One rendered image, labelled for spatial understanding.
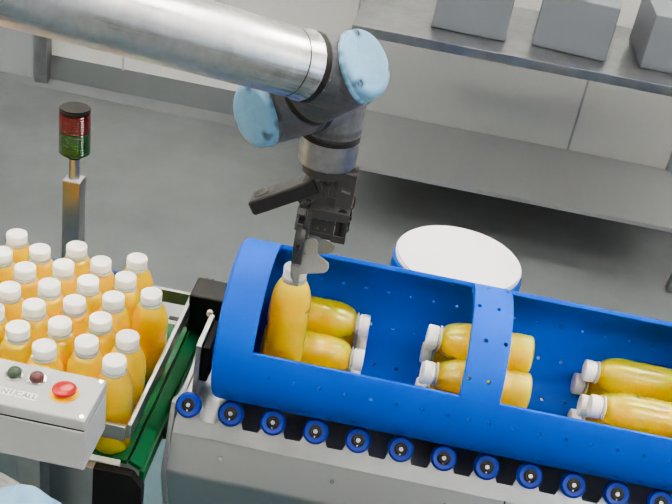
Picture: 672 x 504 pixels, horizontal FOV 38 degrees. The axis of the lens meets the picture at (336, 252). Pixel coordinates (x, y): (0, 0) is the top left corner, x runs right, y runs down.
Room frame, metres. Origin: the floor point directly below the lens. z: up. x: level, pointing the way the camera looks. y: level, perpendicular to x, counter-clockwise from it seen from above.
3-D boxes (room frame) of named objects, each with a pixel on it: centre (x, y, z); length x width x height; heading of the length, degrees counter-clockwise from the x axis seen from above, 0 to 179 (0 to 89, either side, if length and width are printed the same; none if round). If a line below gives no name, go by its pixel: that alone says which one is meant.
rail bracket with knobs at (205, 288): (1.61, 0.23, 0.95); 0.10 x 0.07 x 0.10; 177
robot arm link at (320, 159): (1.35, 0.04, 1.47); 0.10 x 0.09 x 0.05; 178
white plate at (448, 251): (1.84, -0.27, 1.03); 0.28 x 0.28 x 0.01
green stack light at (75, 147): (1.78, 0.56, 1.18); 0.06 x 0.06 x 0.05
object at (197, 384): (1.40, 0.20, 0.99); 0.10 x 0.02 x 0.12; 177
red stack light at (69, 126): (1.78, 0.56, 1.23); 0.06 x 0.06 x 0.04
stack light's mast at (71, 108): (1.78, 0.56, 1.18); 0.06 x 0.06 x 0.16
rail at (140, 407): (1.41, 0.28, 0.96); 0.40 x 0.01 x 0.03; 177
